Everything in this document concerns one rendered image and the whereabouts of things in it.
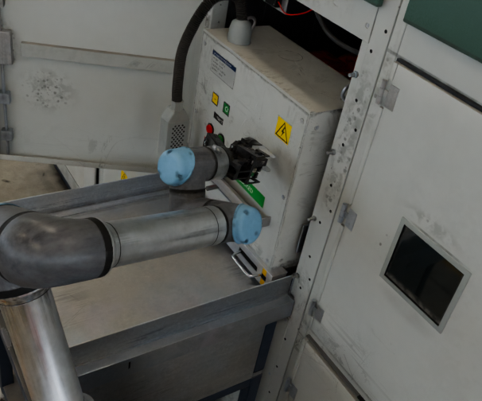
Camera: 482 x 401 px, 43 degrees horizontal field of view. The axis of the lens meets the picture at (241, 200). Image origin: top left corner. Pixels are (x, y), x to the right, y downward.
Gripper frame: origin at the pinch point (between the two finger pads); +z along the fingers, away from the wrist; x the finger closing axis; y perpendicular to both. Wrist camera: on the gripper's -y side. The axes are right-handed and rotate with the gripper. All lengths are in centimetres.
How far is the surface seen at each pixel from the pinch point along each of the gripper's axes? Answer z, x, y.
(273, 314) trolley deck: 6.2, -39.7, 16.8
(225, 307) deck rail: -7.3, -37.9, 10.1
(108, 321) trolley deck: -30, -47, -6
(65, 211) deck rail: -14, -42, -48
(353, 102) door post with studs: -3.5, 21.8, 18.7
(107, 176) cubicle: 51, -65, -103
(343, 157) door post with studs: -0.6, 9.3, 20.3
